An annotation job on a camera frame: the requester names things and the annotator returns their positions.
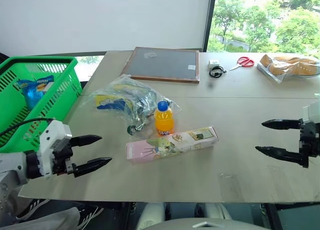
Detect green plastic shopping basket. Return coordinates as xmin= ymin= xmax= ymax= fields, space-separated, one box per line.
xmin=0 ymin=55 xmax=83 ymax=154

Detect red handled scissors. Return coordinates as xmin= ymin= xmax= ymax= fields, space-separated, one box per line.
xmin=229 ymin=56 xmax=255 ymax=71

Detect silver robot body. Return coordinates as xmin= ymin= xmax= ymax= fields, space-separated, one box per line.
xmin=136 ymin=202 xmax=235 ymax=230

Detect black white sneaker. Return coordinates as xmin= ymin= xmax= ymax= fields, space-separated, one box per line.
xmin=15 ymin=198 xmax=52 ymax=221
xmin=75 ymin=205 xmax=105 ymax=230

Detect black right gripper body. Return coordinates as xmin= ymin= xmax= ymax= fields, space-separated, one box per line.
xmin=298 ymin=118 xmax=320 ymax=168

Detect black coiled cable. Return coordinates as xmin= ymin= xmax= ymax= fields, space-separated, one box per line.
xmin=208 ymin=66 xmax=227 ymax=79

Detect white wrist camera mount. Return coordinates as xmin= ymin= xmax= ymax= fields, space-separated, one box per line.
xmin=302 ymin=101 xmax=320 ymax=126
xmin=36 ymin=119 xmax=73 ymax=178

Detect bagged tan shoes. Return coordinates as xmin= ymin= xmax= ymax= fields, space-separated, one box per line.
xmin=256 ymin=53 xmax=320 ymax=84

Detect orange soda bottle blue cap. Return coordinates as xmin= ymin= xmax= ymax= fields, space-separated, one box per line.
xmin=154 ymin=100 xmax=174 ymax=138

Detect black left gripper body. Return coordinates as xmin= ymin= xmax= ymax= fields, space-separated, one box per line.
xmin=51 ymin=136 xmax=78 ymax=176

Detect grey trouser leg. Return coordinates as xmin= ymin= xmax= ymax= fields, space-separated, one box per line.
xmin=0 ymin=206 xmax=81 ymax=230

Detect wood framed chalkboard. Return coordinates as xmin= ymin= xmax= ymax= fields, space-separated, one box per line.
xmin=120 ymin=46 xmax=201 ymax=85

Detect pink long cardboard box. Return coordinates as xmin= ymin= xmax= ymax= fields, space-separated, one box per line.
xmin=125 ymin=126 xmax=220 ymax=166

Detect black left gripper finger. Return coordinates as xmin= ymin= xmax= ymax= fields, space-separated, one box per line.
xmin=69 ymin=134 xmax=103 ymax=149
xmin=72 ymin=157 xmax=113 ymax=179

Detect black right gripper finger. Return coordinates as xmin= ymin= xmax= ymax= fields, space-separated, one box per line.
xmin=261 ymin=118 xmax=302 ymax=130
xmin=254 ymin=145 xmax=304 ymax=167

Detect blue snack bag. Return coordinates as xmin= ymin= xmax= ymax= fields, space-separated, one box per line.
xmin=16 ymin=74 xmax=55 ymax=110

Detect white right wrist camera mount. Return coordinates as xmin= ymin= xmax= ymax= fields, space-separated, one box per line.
xmin=302 ymin=101 xmax=320 ymax=126

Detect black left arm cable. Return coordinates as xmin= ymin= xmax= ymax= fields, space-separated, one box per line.
xmin=0 ymin=117 xmax=55 ymax=136

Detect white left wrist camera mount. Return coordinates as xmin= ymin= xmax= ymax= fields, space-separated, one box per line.
xmin=36 ymin=119 xmax=73 ymax=178

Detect clear plastic sheet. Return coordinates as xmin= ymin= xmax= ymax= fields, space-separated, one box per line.
xmin=217 ymin=173 xmax=241 ymax=201

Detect clear plastic bag with toys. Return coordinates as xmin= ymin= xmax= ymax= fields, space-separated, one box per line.
xmin=92 ymin=74 xmax=181 ymax=136

